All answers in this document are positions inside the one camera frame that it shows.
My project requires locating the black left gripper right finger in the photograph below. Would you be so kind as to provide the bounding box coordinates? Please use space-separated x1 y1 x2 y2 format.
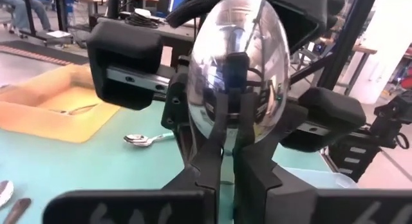
233 94 318 224

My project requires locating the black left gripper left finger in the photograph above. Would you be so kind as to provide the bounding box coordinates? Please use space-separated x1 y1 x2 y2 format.
163 94 226 224

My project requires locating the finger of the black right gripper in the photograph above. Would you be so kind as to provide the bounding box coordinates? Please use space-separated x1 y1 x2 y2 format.
267 101 308 144
160 55 207 169

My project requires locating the teal handled spoon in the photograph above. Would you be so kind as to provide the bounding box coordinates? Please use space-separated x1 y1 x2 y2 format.
123 133 176 148
187 0 291 186

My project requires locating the black stand pole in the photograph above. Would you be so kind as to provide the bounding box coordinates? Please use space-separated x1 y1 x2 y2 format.
107 0 121 19

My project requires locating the white sheet on stand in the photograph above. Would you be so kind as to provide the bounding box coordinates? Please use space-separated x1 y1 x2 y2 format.
47 30 72 39

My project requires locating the monitor with blue screen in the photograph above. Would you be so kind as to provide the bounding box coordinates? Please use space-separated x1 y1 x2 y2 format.
169 0 193 13

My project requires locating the black floor mat red-striped edge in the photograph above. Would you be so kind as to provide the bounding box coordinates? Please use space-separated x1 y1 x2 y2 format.
0 39 89 66

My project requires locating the wooden side table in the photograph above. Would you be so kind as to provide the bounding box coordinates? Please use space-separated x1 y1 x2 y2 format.
320 37 378 97

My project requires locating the black stand beam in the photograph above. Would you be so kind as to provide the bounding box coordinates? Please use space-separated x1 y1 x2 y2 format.
317 0 380 91

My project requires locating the green table mat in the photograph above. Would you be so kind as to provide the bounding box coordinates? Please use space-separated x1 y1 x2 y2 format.
0 98 332 224

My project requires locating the black floor stand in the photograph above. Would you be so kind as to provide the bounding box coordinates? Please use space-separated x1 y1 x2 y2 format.
19 0 75 47

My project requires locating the person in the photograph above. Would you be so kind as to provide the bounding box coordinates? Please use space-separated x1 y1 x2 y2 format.
0 0 53 32

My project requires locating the orange plastic bin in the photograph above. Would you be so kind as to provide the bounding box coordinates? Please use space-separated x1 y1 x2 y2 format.
0 63 122 144

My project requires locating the coiled black cable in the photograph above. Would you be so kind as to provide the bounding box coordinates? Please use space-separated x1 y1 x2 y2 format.
124 11 160 29

